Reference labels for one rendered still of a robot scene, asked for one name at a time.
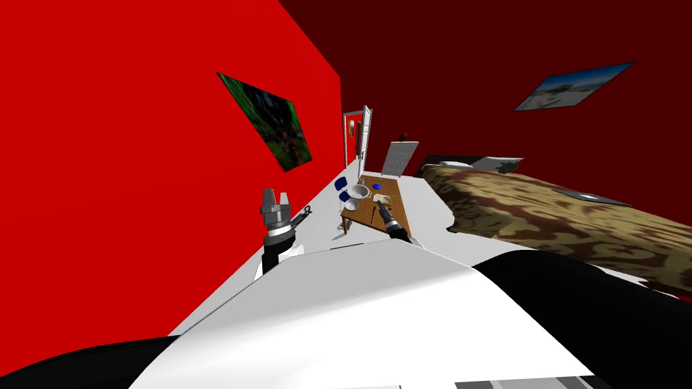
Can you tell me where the blue sky wall picture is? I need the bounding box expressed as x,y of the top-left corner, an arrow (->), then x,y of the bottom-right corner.
513,61 -> 637,113

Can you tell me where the bed with camouflage cover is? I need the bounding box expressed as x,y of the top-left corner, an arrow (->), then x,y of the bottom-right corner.
413,153 -> 692,305

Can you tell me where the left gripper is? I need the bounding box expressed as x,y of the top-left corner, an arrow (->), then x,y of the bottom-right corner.
260,188 -> 294,230

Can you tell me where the blue chair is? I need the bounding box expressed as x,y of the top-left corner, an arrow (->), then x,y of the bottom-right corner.
333,176 -> 353,204

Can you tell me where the brown wooden table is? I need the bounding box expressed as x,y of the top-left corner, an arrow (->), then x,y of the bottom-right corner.
340,174 -> 414,239

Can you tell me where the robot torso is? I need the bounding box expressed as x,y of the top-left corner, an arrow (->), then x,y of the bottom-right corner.
128,239 -> 597,389

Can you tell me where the white door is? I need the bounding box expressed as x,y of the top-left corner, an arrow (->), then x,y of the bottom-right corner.
359,105 -> 374,175

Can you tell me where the green wall picture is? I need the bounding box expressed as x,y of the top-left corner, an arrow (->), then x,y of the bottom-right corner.
216,72 -> 314,174

